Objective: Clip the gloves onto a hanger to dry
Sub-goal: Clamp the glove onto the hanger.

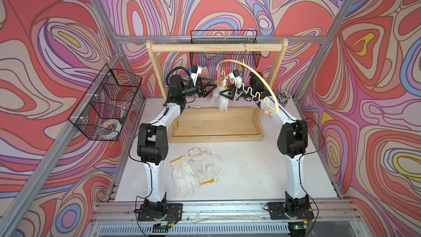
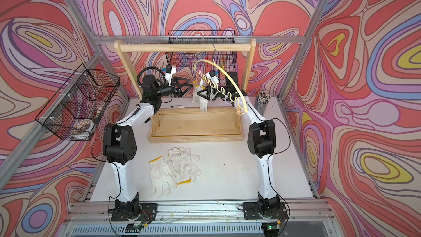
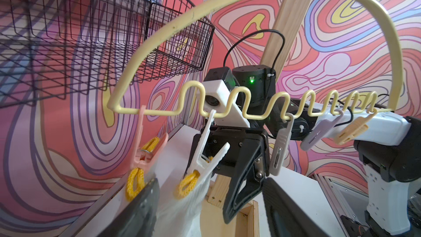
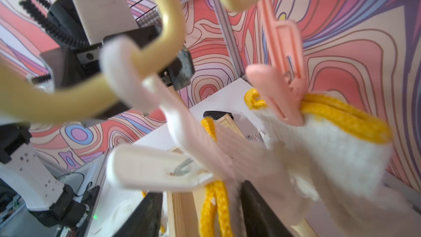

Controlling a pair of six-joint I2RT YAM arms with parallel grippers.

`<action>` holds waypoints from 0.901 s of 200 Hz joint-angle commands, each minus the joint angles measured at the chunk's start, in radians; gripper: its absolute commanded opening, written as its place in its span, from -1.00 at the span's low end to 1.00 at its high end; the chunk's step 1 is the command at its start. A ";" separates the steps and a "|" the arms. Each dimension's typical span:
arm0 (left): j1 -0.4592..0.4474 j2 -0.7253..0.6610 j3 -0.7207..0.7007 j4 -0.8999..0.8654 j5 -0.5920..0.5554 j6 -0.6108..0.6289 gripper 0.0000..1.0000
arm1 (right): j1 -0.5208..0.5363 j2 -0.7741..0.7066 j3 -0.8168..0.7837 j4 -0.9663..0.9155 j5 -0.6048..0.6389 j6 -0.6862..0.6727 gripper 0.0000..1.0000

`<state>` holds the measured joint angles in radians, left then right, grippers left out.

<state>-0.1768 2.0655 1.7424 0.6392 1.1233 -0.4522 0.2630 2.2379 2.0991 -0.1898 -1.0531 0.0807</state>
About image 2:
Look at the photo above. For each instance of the wooden hanging rack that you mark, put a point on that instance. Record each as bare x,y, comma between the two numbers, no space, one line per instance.
190,125

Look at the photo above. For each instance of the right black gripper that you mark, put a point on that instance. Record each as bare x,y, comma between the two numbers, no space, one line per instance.
211,92

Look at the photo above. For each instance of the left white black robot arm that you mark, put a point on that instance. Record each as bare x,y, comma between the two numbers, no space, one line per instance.
119,146

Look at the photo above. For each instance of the aluminium front rail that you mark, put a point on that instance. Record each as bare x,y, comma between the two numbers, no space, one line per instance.
212,218

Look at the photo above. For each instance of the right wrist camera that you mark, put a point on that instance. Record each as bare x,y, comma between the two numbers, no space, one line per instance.
213,77

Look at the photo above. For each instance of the white glove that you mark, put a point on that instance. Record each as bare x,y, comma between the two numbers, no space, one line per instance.
182,166
162,181
203,101
196,97

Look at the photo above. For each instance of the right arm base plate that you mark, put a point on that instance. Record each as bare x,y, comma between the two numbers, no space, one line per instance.
256,210

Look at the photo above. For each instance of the back black wire basket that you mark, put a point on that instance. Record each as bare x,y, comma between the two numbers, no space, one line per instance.
200,44

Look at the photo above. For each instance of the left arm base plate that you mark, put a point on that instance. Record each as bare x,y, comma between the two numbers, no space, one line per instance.
144,212

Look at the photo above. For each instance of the side black wire basket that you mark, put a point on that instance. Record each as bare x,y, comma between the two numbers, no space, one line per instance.
88,94

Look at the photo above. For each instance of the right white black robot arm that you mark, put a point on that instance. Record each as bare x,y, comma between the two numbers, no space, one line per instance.
261,142

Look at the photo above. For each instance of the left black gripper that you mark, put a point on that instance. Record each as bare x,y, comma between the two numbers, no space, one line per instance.
176,93

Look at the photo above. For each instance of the mesh pencil cup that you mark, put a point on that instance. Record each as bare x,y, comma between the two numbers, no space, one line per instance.
262,100

